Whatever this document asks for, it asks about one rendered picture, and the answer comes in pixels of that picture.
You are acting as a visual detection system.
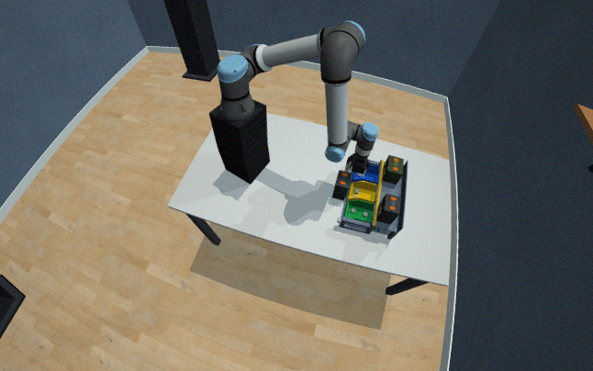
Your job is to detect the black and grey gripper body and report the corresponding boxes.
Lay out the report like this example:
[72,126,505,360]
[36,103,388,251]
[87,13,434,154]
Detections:
[350,152,370,174]

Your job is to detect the yellow open bin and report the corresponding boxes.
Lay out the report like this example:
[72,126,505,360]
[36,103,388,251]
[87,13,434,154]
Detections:
[348,181,377,203]

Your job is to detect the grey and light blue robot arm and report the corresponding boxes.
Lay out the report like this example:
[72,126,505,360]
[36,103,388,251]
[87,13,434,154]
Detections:
[218,21,378,163]

